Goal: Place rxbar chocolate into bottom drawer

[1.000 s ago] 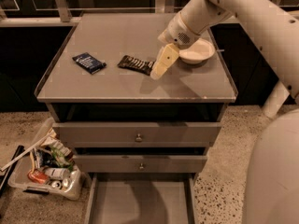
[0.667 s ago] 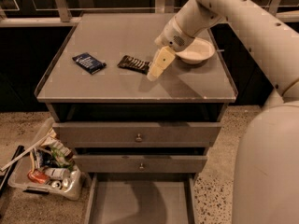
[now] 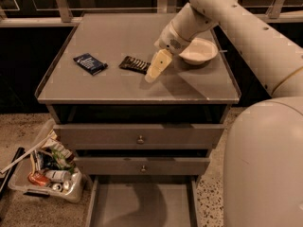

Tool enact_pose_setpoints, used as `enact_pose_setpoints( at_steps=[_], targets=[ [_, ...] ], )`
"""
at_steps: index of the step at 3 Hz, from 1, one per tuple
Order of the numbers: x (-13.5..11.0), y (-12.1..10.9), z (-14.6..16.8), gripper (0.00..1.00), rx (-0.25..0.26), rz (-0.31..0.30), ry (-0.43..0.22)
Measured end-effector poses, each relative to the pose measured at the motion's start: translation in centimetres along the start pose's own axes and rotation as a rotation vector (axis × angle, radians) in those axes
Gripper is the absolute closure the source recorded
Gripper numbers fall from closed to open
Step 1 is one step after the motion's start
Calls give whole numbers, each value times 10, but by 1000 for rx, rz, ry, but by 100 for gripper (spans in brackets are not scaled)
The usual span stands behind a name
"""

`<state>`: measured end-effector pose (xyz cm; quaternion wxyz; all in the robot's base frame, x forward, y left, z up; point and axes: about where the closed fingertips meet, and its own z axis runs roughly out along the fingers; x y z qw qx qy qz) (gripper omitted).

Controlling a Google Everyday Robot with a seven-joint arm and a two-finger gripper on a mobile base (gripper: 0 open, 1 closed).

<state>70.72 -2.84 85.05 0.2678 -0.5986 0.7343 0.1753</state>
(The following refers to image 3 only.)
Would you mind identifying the white bottle in bin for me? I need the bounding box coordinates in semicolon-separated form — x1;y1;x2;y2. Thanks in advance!
45;170;71;183

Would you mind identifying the silver can in bin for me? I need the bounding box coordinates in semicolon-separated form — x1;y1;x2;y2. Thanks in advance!
62;181;72;191

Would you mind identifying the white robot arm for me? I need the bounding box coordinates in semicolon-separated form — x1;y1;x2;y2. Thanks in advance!
145;0;303;227

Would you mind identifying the white paper bowl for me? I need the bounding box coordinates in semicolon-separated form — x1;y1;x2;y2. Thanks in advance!
180;38;219;65

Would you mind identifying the clear plastic bin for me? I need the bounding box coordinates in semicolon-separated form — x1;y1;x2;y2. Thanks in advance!
9;119;85;202

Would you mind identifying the chocolate rxbar dark wrapper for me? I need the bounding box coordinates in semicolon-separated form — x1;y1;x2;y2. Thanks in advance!
118;56;151;74

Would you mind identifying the metal railing frame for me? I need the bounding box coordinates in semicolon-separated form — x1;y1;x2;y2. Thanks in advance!
0;0;303;27

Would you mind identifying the grey drawer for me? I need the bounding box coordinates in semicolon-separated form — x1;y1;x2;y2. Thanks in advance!
54;124;223;149
85;175;201;227
75;157;210;175

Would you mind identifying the black flat object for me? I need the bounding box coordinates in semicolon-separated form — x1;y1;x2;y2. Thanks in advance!
0;148;25;200

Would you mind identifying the grey bottom drawer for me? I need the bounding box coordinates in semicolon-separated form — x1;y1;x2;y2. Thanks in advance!
85;175;201;227

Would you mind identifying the blue snack bar wrapper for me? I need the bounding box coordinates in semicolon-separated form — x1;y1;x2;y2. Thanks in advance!
73;53;108;76

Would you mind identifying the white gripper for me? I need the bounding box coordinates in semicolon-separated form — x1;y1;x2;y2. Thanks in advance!
145;21;191;83

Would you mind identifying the orange snack packet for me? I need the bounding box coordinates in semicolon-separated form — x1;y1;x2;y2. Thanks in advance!
27;172;50;186

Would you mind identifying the white stick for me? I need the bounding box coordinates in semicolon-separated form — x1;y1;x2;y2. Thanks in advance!
0;135;51;174

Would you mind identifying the grey drawer cabinet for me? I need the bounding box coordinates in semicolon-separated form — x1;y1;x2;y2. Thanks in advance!
34;12;242;227

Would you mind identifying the grey middle drawer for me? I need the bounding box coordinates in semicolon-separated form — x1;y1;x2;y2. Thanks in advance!
75;157;210;175

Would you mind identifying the grey top drawer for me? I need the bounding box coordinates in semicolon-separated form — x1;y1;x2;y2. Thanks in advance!
54;124;223;149

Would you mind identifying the green snack bag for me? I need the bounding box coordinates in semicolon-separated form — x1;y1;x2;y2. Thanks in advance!
51;149;75;173

